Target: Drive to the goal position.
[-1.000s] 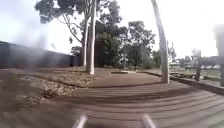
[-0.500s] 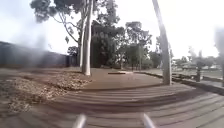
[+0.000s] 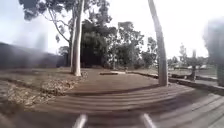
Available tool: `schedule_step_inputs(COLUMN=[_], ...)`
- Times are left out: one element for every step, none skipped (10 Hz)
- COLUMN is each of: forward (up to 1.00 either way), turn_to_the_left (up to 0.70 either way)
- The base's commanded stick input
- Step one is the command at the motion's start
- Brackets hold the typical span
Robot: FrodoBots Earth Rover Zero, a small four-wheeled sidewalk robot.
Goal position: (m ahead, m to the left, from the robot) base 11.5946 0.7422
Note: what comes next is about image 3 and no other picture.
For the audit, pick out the dark slope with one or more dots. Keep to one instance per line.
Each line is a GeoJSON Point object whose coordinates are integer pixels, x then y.
{"type": "Point", "coordinates": [16, 56]}

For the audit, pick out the low dark flat slab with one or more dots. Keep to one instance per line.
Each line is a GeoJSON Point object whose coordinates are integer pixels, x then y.
{"type": "Point", "coordinates": [108, 73]}

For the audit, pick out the robot's own part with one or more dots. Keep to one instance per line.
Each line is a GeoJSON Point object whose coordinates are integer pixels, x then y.
{"type": "Point", "coordinates": [80, 121]}
{"type": "Point", "coordinates": [147, 120]}

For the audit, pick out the group of dark trees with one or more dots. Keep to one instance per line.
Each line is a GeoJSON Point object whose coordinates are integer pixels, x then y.
{"type": "Point", "coordinates": [96, 43]}

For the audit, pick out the dark tree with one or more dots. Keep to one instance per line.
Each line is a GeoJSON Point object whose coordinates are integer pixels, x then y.
{"type": "Point", "coordinates": [216, 43]}

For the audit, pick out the small thin tree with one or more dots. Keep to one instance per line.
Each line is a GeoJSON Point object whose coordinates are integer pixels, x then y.
{"type": "Point", "coordinates": [193, 68]}

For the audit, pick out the leaf-strewn mulch ground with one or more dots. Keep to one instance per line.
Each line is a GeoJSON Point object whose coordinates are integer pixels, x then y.
{"type": "Point", "coordinates": [30, 83]}

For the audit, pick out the pale forked tree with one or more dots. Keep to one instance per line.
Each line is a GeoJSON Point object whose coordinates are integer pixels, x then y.
{"type": "Point", "coordinates": [77, 50]}

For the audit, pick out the brown ridged wooden deck path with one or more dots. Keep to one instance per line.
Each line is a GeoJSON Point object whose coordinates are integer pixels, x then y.
{"type": "Point", "coordinates": [113, 100]}

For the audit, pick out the pale slim tree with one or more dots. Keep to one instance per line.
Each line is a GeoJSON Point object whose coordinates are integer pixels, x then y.
{"type": "Point", "coordinates": [161, 50]}

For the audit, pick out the low dark edging kerb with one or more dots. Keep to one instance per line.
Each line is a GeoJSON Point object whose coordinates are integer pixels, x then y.
{"type": "Point", "coordinates": [200, 85]}

